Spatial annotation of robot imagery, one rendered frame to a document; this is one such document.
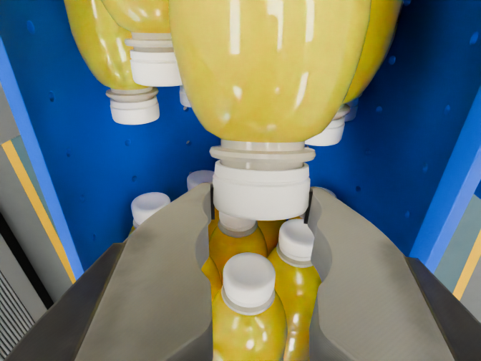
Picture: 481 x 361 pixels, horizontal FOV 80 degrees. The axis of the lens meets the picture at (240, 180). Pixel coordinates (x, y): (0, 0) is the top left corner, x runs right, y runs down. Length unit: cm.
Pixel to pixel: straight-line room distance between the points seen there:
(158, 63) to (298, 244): 17
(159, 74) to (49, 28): 10
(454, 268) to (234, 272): 203
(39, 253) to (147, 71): 216
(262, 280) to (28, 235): 207
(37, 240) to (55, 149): 199
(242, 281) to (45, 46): 21
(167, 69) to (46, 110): 10
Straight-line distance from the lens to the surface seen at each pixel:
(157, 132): 34
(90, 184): 29
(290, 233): 26
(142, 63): 18
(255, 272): 22
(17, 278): 229
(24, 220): 216
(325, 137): 20
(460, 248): 210
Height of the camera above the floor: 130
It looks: 60 degrees down
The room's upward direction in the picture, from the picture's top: 174 degrees counter-clockwise
